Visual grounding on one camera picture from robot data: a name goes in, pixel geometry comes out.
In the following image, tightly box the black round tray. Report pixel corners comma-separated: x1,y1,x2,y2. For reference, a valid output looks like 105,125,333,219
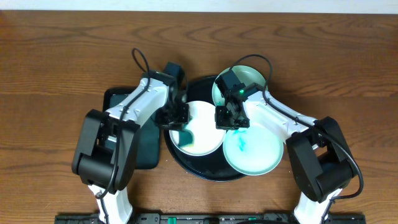
163,75,277,182

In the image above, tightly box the green yellow sponge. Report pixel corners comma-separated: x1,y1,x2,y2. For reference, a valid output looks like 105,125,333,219
178,130,194,147

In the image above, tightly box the mint plate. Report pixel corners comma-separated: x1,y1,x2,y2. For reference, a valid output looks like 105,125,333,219
212,65,266,106
223,123,284,176

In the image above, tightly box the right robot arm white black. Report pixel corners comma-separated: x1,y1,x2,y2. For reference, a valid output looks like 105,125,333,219
215,90,363,223

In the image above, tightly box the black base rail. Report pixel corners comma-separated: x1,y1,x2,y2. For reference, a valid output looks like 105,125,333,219
54,213,366,224

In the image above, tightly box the black rectangular tray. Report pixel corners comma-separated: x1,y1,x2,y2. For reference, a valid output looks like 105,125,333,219
103,87,160,170

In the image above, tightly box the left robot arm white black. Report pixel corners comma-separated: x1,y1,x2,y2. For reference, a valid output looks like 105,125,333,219
72,70,188,223

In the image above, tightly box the white plate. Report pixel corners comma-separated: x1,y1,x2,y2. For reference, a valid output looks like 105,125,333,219
169,101,226,157

